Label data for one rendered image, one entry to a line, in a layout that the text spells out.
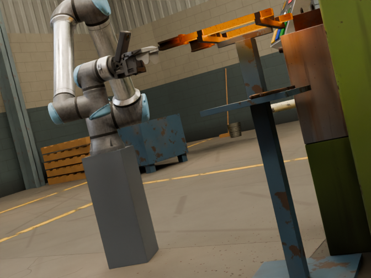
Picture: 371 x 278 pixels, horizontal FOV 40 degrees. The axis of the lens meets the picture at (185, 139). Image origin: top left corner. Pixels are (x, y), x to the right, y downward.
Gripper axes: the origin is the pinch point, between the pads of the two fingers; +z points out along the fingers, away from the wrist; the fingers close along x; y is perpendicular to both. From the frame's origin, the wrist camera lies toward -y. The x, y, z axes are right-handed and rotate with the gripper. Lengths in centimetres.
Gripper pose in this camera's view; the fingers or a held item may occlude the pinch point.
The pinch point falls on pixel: (157, 47)
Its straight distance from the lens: 187.6
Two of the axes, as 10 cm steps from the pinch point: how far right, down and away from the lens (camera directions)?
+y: 2.3, 9.7, 0.5
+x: -4.3, 1.5, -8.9
